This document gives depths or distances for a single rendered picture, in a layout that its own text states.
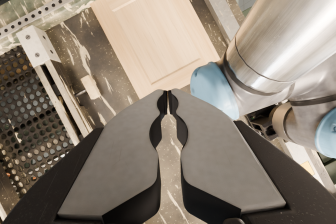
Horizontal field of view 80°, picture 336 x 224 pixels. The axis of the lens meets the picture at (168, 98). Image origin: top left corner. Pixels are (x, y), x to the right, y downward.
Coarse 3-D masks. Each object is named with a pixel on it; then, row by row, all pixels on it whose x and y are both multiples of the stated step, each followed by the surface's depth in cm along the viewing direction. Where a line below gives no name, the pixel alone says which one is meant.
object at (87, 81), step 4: (84, 76) 69; (88, 76) 69; (84, 80) 69; (88, 80) 69; (92, 80) 70; (84, 84) 69; (88, 84) 69; (92, 84) 69; (88, 88) 69; (92, 88) 69; (96, 88) 70; (88, 92) 69; (92, 92) 69; (96, 92) 69; (92, 96) 69; (96, 96) 69
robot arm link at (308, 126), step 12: (300, 108) 29; (312, 108) 27; (324, 108) 27; (288, 120) 33; (300, 120) 30; (312, 120) 28; (324, 120) 26; (288, 132) 34; (300, 132) 30; (312, 132) 28; (324, 132) 26; (300, 144) 33; (312, 144) 29; (324, 144) 26
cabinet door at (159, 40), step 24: (96, 0) 70; (120, 0) 70; (144, 0) 70; (168, 0) 70; (120, 24) 70; (144, 24) 70; (168, 24) 70; (192, 24) 70; (120, 48) 70; (144, 48) 70; (168, 48) 70; (192, 48) 70; (144, 72) 70; (168, 72) 70
